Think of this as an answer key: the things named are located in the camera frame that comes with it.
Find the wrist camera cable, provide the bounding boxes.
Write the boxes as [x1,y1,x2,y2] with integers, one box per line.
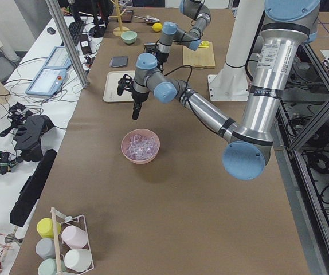
[164,65,194,84]

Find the lower teach pendant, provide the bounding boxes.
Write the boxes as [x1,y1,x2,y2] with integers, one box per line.
[25,67,67,97]

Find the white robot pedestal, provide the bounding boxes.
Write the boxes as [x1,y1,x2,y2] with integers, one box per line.
[208,0,265,101]

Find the upper teach pendant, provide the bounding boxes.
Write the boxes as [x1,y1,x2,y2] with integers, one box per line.
[45,46,72,69]

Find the long black bar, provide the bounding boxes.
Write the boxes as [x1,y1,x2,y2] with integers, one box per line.
[9,149,57,227]

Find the cream rabbit tray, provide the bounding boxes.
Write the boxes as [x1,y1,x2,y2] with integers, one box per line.
[103,70,135,103]

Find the mint cup in rack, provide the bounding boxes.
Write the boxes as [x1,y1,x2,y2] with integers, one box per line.
[37,258,57,275]

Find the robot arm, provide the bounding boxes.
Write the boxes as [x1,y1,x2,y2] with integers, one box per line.
[117,1,320,180]
[153,1,211,68]

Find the yellow cup in rack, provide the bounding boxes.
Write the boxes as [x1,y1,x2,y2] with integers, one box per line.
[36,218,54,238]

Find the grey cup in rack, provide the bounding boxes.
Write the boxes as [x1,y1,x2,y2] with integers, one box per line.
[36,238,56,260]

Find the white cup rack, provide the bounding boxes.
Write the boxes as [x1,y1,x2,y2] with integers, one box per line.
[50,207,95,274]

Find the grey folded cloth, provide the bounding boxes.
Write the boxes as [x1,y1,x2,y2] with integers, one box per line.
[109,56,128,68]

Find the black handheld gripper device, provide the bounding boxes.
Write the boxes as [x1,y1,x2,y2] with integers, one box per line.
[0,102,54,162]

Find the white cup in rack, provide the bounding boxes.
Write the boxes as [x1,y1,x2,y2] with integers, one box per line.
[64,249,92,272]

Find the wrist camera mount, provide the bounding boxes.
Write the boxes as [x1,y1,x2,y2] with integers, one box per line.
[117,74,134,96]
[143,42,157,55]

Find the wooden cutting board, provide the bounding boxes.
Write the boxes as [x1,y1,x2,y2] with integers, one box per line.
[183,41,216,69]

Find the teach pendant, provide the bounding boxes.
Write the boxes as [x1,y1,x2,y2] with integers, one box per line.
[25,67,67,97]
[45,46,72,69]

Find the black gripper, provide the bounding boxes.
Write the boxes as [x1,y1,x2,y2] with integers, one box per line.
[131,88,149,120]
[154,50,169,65]

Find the pink cup in rack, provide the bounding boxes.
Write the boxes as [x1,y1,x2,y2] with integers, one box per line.
[61,225,88,249]

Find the black keyboard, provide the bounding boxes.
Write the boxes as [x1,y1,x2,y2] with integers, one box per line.
[68,21,85,46]

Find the aluminium frame post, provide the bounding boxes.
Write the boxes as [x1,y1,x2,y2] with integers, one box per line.
[45,0,89,89]

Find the yellow lemon near scoop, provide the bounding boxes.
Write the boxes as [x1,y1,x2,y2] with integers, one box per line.
[152,22,163,32]

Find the pile of ice cubes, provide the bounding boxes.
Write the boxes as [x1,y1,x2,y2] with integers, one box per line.
[124,134,159,160]

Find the metal ice scoop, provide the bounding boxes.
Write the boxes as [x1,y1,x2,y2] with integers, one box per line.
[134,15,160,24]

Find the wooden glass stand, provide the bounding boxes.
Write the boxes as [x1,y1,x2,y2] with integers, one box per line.
[109,0,129,37]

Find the mint green bowl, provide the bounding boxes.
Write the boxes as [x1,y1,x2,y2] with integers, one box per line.
[120,30,138,45]

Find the pink bowl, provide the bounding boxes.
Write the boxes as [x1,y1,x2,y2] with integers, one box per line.
[121,129,160,164]

